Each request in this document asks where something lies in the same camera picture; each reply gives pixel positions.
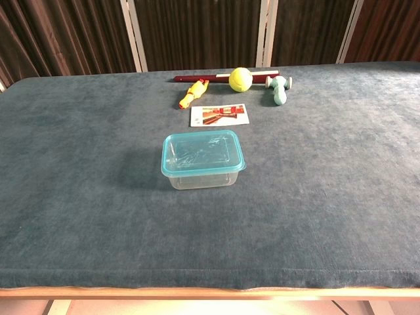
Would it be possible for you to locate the dark red stick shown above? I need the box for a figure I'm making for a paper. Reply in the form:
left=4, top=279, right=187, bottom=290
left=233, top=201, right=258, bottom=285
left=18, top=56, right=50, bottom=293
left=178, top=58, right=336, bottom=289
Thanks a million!
left=173, top=69, right=281, bottom=85

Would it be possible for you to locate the clear plastic container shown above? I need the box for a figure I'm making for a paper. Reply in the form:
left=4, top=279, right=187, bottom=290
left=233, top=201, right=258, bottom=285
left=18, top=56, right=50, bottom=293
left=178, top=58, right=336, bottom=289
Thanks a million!
left=163, top=167, right=241, bottom=191

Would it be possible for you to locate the blue velvet tablecloth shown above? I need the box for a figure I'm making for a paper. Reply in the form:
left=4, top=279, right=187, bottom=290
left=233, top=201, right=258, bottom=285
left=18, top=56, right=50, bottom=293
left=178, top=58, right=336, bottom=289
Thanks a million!
left=0, top=60, right=420, bottom=290

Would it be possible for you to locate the printed photo card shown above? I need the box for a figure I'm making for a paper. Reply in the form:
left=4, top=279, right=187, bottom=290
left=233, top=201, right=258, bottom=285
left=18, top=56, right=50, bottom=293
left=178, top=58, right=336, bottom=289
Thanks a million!
left=189, top=103, right=251, bottom=128

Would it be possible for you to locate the brown pleated curtain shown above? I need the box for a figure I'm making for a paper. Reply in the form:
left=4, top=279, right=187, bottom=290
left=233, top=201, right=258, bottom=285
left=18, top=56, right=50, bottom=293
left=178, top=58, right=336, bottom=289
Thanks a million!
left=133, top=0, right=264, bottom=72
left=343, top=0, right=420, bottom=64
left=270, top=0, right=357, bottom=67
left=0, top=0, right=137, bottom=89

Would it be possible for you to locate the yellow rubber chicken toy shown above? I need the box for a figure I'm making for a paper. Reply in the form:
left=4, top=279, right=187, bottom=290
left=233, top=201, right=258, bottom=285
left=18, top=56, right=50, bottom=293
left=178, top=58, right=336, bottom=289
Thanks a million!
left=178, top=79, right=211, bottom=110

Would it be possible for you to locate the yellow tennis ball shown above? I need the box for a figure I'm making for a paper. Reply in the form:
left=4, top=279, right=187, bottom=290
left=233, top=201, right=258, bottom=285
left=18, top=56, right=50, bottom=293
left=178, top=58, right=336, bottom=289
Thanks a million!
left=228, top=67, right=254, bottom=93

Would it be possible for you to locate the wooden table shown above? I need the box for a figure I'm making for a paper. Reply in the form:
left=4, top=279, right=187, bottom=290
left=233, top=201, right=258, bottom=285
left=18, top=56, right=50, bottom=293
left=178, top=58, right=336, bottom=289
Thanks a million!
left=0, top=286, right=420, bottom=315

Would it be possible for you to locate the teal toy hammer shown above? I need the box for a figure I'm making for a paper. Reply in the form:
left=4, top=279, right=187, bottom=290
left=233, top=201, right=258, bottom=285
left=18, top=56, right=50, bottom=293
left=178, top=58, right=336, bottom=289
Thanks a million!
left=264, top=75, right=293, bottom=106

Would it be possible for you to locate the clear container teal lid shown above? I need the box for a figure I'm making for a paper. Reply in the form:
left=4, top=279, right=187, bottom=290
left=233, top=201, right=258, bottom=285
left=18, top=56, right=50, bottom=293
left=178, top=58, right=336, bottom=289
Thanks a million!
left=160, top=129, right=247, bottom=180

